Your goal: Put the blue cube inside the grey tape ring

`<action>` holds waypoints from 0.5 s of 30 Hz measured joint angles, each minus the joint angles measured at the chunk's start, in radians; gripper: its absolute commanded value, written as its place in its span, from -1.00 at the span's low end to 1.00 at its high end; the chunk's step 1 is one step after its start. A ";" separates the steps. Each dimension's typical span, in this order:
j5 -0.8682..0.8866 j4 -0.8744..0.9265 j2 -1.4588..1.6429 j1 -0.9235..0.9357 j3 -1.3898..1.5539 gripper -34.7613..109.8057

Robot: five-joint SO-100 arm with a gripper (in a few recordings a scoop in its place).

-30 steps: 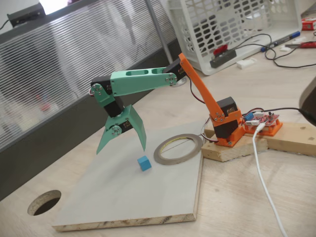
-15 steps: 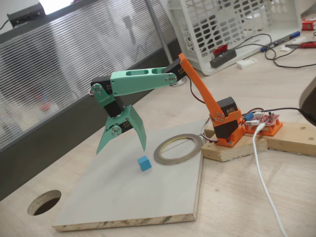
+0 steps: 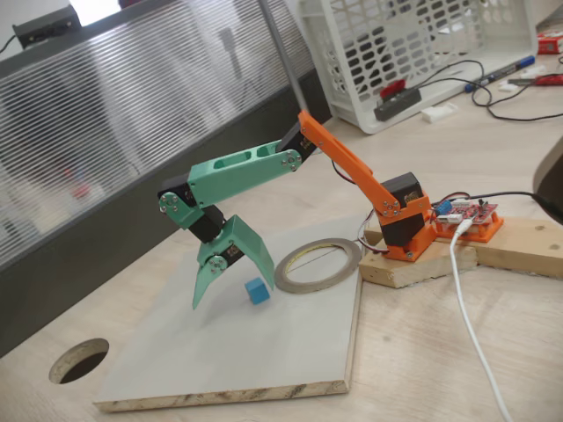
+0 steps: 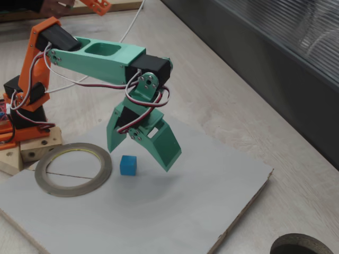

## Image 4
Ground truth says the blue cube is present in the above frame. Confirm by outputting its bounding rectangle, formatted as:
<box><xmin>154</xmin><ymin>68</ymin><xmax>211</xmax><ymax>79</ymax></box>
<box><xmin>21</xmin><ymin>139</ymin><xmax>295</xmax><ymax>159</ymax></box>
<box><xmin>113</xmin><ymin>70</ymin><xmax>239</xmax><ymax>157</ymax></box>
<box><xmin>119</xmin><ymin>155</ymin><xmax>138</xmax><ymax>176</ymax></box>

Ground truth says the wooden base block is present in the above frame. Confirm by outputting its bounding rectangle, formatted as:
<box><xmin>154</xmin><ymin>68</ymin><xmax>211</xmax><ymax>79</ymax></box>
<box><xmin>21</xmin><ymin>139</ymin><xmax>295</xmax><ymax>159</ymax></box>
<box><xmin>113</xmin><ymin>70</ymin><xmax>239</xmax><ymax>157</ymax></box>
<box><xmin>20</xmin><ymin>126</ymin><xmax>63</xmax><ymax>162</ymax></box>

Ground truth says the grey ring of tape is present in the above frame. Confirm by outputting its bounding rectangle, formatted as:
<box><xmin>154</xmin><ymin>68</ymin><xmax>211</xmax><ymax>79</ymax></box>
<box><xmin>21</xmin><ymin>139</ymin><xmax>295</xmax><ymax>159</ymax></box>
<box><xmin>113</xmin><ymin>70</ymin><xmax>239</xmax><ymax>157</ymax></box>
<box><xmin>34</xmin><ymin>142</ymin><xmax>112</xmax><ymax>198</ymax></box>

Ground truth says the black power cable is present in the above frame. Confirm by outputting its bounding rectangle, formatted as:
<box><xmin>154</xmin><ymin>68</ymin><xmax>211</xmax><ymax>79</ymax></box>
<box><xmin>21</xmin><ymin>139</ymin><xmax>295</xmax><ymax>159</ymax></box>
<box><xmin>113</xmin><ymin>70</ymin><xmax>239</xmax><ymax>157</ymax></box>
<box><xmin>0</xmin><ymin>120</ymin><xmax>15</xmax><ymax>146</ymax></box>

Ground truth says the grey chipboard panel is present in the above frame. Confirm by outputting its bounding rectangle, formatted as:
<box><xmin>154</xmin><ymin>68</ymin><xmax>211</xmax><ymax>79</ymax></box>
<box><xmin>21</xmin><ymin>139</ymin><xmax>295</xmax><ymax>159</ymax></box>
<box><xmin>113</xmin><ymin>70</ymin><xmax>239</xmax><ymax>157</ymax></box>
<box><xmin>0</xmin><ymin>105</ymin><xmax>274</xmax><ymax>254</ymax></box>

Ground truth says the wooden plank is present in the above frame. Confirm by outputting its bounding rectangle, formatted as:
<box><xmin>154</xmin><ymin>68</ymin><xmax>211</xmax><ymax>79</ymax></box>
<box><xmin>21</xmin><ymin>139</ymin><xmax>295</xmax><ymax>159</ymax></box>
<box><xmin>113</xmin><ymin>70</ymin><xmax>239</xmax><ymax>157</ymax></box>
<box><xmin>0</xmin><ymin>147</ymin><xmax>24</xmax><ymax>177</ymax></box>
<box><xmin>0</xmin><ymin>0</ymin><xmax>144</xmax><ymax>22</ymax></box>

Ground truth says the white USB cable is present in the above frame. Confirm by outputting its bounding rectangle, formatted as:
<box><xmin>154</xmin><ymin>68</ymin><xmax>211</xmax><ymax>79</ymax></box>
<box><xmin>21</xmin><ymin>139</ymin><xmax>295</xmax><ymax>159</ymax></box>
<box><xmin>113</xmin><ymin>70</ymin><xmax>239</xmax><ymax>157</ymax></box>
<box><xmin>47</xmin><ymin>0</ymin><xmax>146</xmax><ymax>94</ymax></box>

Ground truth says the shoulder servo wire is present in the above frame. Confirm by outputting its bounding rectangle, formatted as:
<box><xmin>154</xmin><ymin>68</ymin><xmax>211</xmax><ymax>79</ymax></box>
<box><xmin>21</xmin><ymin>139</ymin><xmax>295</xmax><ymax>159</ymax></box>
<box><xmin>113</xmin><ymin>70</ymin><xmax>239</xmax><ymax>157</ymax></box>
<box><xmin>7</xmin><ymin>43</ymin><xmax>53</xmax><ymax>111</ymax></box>

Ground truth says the ribbed translucent desk partition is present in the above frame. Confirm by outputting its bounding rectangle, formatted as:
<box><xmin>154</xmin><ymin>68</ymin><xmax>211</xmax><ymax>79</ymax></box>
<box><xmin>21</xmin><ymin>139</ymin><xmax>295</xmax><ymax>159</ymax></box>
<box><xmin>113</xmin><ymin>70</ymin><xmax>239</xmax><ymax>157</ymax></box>
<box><xmin>161</xmin><ymin>0</ymin><xmax>339</xmax><ymax>170</ymax></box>

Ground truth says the base servo wire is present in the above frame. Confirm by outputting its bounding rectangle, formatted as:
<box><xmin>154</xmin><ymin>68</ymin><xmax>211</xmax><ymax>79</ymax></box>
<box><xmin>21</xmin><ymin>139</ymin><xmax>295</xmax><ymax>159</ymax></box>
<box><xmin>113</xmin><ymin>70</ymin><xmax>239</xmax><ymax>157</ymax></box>
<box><xmin>10</xmin><ymin>107</ymin><xmax>57</xmax><ymax>133</ymax></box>

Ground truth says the wrist servo wire bundle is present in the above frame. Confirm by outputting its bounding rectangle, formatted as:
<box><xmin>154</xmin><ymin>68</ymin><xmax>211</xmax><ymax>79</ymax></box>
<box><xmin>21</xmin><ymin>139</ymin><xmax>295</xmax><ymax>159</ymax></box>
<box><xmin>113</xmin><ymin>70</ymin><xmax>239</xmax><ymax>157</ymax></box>
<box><xmin>43</xmin><ymin>67</ymin><xmax>171</xmax><ymax>134</ymax></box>

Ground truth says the red controller circuit board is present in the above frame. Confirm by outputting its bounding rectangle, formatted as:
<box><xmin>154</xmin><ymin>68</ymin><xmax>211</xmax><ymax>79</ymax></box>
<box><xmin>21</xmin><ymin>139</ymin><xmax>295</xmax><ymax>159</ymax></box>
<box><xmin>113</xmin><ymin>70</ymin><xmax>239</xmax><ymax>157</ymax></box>
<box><xmin>0</xmin><ymin>98</ymin><xmax>11</xmax><ymax>124</ymax></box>

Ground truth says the person's hand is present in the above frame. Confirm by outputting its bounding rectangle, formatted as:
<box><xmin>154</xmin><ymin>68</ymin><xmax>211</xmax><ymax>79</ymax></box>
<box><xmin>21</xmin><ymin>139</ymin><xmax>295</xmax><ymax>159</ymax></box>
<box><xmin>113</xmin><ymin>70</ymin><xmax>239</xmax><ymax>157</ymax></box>
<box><xmin>39</xmin><ymin>0</ymin><xmax>77</xmax><ymax>19</ymax></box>

